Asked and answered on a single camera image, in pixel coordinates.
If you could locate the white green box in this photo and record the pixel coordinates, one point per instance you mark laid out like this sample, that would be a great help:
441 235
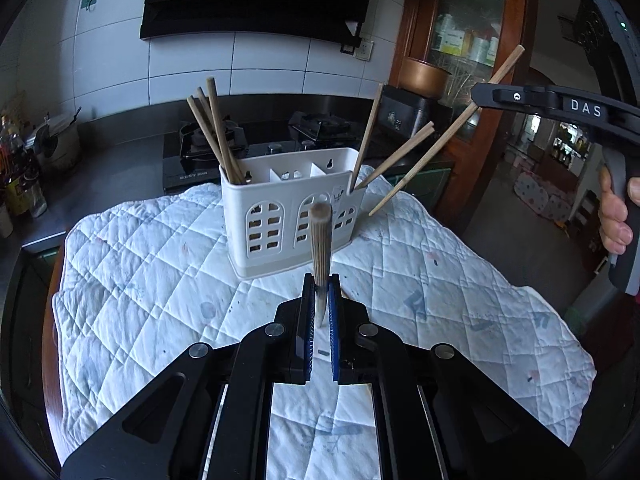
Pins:
453 41

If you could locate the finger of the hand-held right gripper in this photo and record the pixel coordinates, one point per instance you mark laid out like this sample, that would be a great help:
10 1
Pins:
520 96

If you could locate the small black wall socket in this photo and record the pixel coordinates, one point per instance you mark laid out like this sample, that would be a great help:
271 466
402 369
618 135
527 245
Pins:
347 49

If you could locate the pale jars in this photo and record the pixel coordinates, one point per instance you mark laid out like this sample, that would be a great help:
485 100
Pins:
484 50

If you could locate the metal cooking pot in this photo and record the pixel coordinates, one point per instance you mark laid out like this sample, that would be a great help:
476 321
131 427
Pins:
57 145

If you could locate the round stove knob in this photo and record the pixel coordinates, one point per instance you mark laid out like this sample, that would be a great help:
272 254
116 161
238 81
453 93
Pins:
305 145

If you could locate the white wall socket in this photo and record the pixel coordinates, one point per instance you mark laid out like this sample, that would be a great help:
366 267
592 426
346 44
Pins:
364 50

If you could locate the black gas stove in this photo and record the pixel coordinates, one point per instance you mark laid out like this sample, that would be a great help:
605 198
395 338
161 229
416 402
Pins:
260 135

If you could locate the green base cabinet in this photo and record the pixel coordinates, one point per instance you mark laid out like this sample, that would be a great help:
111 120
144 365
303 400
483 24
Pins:
425 180

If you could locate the white plastic utensil holder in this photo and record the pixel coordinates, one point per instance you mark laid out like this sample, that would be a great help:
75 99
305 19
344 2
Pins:
235 195

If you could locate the copper inner pot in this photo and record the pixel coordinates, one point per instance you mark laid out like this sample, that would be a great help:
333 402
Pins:
425 80

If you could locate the wooden glass-door cabinet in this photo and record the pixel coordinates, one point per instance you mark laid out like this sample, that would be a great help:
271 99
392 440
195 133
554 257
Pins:
515 10

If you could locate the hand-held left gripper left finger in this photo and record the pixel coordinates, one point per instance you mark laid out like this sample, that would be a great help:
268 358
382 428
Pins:
307 320

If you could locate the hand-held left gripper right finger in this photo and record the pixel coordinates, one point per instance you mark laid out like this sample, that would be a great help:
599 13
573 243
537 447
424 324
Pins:
334 330

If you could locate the black rice cooker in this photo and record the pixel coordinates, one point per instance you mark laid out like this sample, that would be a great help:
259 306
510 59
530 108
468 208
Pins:
400 110

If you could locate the cluster of condiment bottles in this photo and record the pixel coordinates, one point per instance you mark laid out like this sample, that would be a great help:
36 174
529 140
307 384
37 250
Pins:
20 185

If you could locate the white patterned bundle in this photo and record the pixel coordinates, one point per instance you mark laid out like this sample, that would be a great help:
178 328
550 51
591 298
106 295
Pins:
540 195

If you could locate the white quilted blanket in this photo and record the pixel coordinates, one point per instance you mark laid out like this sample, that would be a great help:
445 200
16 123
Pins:
150 270

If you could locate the person's right hand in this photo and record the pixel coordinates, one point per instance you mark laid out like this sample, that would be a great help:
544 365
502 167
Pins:
616 225

